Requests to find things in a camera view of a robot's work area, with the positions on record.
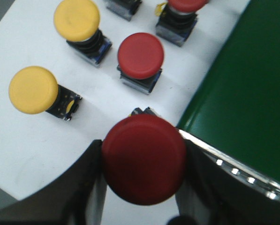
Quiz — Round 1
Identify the aluminium conveyor frame rail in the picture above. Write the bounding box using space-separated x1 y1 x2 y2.
178 129 280 202

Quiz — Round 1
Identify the black blue switch block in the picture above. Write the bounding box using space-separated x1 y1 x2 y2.
104 0 142 21

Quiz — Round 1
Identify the yellow mushroom push button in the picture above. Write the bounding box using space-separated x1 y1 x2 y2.
8 66 82 121
53 0 112 67

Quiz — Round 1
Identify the red mushroom push button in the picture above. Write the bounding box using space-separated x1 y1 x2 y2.
155 0 208 47
102 109 186 205
117 32 165 95

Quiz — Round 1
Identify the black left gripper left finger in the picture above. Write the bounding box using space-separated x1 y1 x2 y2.
0 140 107 225

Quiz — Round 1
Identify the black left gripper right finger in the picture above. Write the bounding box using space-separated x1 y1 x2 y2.
175 140 280 225

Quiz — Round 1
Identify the green conveyor belt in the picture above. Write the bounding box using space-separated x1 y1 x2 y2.
178 0 280 183

